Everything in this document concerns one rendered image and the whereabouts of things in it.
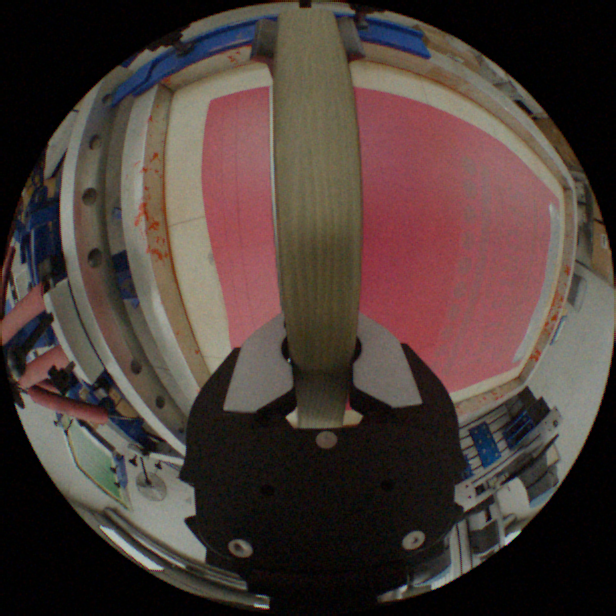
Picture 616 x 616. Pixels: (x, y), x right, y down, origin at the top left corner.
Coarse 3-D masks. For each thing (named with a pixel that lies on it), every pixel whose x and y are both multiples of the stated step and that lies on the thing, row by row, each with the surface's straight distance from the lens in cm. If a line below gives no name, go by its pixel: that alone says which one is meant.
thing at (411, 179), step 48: (240, 96) 23; (384, 96) 23; (240, 144) 20; (384, 144) 20; (432, 144) 23; (480, 144) 29; (240, 192) 18; (384, 192) 19; (432, 192) 21; (528, 192) 38; (240, 240) 19; (384, 240) 19; (432, 240) 21
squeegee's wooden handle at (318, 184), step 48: (288, 48) 10; (336, 48) 10; (288, 96) 8; (336, 96) 8; (288, 144) 7; (336, 144) 7; (288, 192) 7; (336, 192) 6; (288, 240) 7; (336, 240) 7; (288, 288) 7; (336, 288) 7; (288, 336) 8; (336, 336) 8; (336, 384) 10
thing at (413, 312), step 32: (224, 288) 20; (256, 288) 19; (384, 288) 20; (416, 288) 21; (448, 288) 24; (256, 320) 21; (384, 320) 22; (416, 320) 23; (416, 352) 27; (448, 384) 37
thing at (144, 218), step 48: (240, 48) 24; (384, 48) 25; (144, 96) 28; (480, 96) 32; (144, 144) 23; (528, 144) 43; (144, 192) 21; (144, 240) 20; (576, 240) 62; (144, 288) 22; (192, 336) 25; (192, 384) 27
